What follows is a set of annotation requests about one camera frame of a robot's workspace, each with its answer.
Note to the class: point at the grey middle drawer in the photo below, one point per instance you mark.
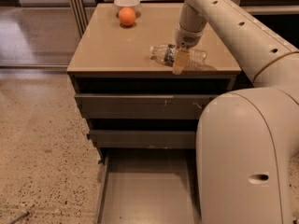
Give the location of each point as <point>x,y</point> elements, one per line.
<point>143,139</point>

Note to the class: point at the orange ball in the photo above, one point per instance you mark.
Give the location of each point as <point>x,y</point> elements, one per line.
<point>127,16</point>

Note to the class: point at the clear plastic water bottle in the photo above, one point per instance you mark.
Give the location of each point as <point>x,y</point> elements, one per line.
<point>165,54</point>

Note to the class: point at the grey open bottom drawer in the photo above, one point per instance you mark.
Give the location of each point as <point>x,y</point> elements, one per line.
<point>149,186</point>

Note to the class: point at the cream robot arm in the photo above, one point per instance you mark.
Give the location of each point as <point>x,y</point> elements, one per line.
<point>245,139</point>

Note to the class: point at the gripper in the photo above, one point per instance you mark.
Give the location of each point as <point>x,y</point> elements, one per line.
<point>188,39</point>

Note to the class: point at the beige drawer cabinet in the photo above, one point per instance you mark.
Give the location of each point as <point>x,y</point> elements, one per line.
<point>111,59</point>

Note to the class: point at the grey metal rod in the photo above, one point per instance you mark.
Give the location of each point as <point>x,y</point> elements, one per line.
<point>16,219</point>

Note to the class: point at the grey top drawer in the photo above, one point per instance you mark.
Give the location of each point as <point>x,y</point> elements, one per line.
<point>125,106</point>

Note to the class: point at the white bowl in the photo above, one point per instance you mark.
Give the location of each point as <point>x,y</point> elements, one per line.
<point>135,5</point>

